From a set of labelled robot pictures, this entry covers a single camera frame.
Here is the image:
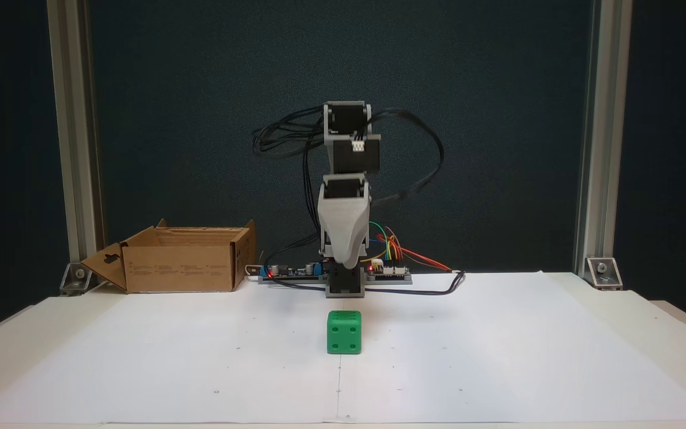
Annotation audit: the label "aluminium corner bracket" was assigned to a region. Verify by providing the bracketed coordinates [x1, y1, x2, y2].
[59, 262, 105, 297]
[585, 256, 623, 291]

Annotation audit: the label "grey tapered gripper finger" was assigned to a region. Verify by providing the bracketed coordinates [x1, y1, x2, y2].
[319, 217, 371, 270]

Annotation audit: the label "small circuit board with jumpers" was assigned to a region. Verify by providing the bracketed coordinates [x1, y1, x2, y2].
[367, 262, 410, 279]

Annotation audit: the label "black cable to gripper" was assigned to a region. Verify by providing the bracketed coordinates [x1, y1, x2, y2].
[369, 108, 445, 206]

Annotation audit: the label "black cable bundle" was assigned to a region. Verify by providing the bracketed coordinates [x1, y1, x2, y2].
[252, 107, 327, 266]

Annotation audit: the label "blue circuit board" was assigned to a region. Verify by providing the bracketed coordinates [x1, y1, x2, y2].
[261, 260, 324, 281]

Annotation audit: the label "coloured jumper wires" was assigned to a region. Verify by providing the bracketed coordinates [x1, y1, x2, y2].
[368, 222, 403, 266]

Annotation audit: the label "brown cardboard box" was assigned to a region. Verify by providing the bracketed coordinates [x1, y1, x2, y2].
[80, 219, 257, 294]

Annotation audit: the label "aluminium frame post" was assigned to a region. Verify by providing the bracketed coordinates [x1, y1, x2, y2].
[574, 0, 632, 281]
[47, 0, 105, 281]

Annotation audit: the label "green die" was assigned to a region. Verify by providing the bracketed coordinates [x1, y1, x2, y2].
[326, 310, 363, 355]

